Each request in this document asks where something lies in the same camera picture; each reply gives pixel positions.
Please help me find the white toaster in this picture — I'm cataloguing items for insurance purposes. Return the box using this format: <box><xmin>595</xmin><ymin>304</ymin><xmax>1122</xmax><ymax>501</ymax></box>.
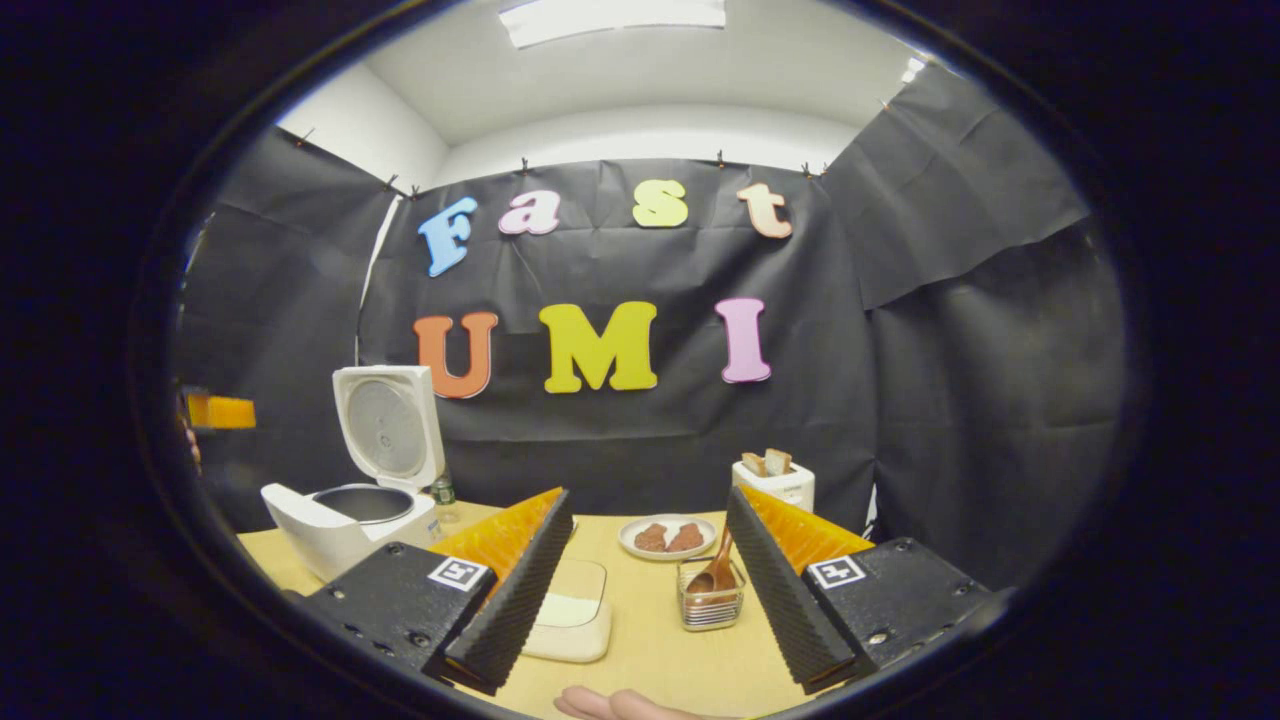
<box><xmin>732</xmin><ymin>460</ymin><xmax>816</xmax><ymax>513</ymax></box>

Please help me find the white round plate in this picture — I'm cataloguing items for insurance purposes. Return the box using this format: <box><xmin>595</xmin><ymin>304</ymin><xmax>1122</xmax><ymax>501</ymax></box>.
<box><xmin>617</xmin><ymin>514</ymin><xmax>717</xmax><ymax>562</ymax></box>

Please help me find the white rice cooker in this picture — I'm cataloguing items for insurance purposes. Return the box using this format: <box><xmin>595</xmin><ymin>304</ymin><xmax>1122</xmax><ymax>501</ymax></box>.
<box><xmin>261</xmin><ymin>365</ymin><xmax>447</xmax><ymax>584</ymax></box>

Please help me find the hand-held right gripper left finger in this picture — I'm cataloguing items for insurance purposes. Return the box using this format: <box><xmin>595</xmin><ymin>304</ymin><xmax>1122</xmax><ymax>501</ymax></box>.
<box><xmin>298</xmin><ymin>487</ymin><xmax>575</xmax><ymax>698</ymax></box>

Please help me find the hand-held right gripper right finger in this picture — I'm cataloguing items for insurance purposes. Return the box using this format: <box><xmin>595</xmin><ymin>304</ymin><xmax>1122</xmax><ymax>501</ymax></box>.
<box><xmin>726</xmin><ymin>485</ymin><xmax>1001</xmax><ymax>694</ymax></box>

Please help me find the black backdrop cloth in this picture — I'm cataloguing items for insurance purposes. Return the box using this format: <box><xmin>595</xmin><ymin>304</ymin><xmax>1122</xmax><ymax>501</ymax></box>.
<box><xmin>170</xmin><ymin>60</ymin><xmax>1126</xmax><ymax>591</ymax></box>

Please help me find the metal wire chopstick holder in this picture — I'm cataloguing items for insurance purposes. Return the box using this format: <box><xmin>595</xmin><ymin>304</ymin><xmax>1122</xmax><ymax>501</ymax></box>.
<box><xmin>677</xmin><ymin>556</ymin><xmax>746</xmax><ymax>632</ymax></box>

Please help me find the brown wooden spoon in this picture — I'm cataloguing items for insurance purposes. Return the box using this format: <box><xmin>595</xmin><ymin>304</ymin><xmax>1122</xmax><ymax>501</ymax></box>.
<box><xmin>685</xmin><ymin>527</ymin><xmax>739</xmax><ymax>598</ymax></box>

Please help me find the long ceiling light panel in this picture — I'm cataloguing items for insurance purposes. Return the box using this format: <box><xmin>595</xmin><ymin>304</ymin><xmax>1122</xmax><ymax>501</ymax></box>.
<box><xmin>498</xmin><ymin>0</ymin><xmax>728</xmax><ymax>49</ymax></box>

